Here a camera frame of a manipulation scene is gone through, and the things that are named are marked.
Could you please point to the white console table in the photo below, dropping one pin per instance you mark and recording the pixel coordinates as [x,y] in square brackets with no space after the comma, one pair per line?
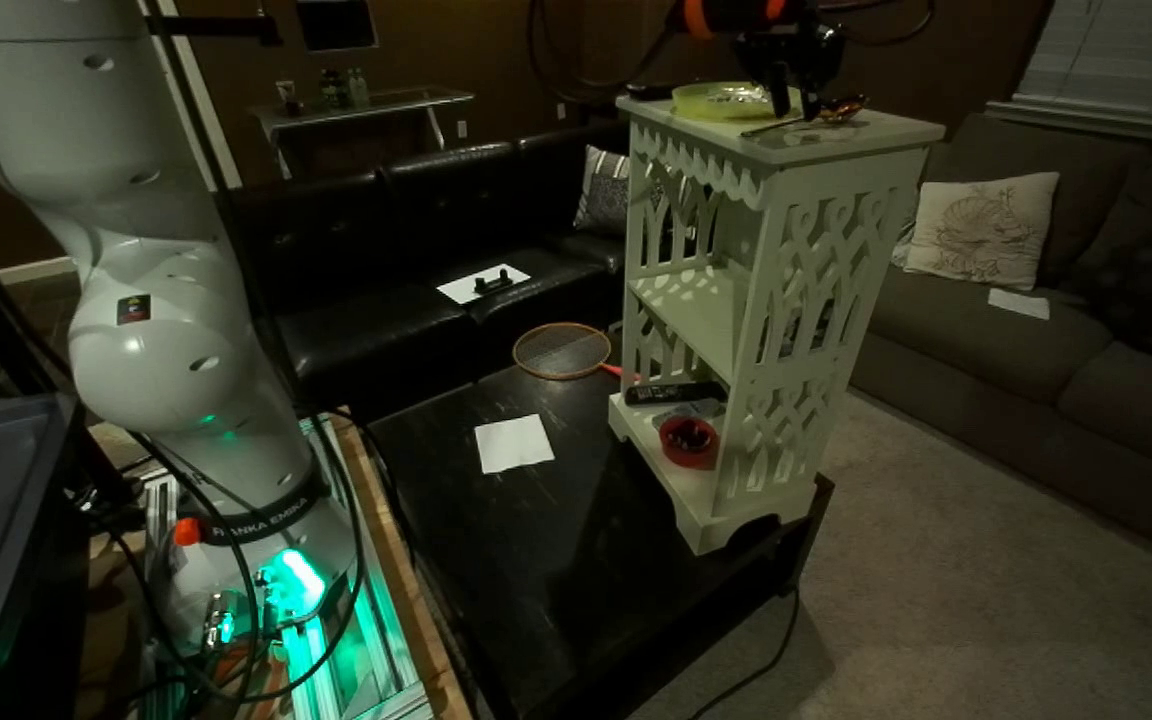
[363,108]

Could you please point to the grey fabric sofa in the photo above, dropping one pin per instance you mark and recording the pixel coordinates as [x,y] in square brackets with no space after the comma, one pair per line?
[1083,385]

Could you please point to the red bowl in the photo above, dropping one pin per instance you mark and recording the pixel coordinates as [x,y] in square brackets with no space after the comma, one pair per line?
[686,443]

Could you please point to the bottle with orange cap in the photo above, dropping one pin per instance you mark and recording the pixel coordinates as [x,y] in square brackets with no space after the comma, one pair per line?
[192,564]

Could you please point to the white lattice shelf unit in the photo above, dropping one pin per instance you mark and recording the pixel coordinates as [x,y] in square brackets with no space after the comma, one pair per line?
[790,243]

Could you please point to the cream patterned pillow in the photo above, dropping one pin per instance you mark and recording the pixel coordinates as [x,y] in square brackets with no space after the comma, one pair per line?
[980,228]

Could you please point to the small red-brown object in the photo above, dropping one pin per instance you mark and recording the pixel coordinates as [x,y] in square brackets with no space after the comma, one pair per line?
[839,117]

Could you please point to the white window blinds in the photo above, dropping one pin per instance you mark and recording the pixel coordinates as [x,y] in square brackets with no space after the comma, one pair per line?
[1121,66]

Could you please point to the black leather sofa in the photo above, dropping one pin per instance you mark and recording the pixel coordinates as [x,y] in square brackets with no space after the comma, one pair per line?
[363,254]

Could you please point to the black coffee table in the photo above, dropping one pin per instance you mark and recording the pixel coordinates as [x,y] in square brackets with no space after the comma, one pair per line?
[536,563]

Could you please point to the white paper with black items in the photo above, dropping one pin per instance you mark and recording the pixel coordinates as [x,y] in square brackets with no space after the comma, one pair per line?
[463,291]

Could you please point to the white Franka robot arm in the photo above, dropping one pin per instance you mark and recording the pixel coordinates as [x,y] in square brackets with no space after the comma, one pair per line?
[163,346]

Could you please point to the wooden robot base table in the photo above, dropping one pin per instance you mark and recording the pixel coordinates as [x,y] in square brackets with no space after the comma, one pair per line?
[391,601]

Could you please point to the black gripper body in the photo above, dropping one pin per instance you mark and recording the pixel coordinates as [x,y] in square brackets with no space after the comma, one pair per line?
[790,47]

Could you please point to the grey patterned pillow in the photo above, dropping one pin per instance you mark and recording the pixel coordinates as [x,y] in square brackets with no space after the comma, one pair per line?
[602,194]

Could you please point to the light green plate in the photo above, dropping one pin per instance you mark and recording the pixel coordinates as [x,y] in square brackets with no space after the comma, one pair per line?
[720,100]

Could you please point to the white panel door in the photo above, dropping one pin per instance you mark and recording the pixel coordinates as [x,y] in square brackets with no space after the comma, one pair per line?
[203,122]

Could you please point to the square white paper napkin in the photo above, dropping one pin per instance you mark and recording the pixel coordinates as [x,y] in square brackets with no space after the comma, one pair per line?
[514,443]

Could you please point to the small white paper sheet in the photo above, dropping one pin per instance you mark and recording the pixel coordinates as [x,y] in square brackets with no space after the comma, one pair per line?
[1017,307]

